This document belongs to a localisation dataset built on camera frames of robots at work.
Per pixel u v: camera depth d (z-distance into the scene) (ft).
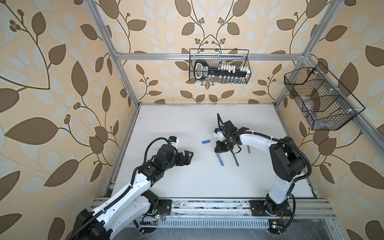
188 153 2.38
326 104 2.38
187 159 2.32
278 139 1.72
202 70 2.76
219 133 2.85
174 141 2.35
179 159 2.28
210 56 2.97
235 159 2.99
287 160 1.60
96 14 2.43
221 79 2.88
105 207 1.41
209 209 2.47
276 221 2.35
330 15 2.41
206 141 3.27
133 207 1.89
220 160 2.92
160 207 2.42
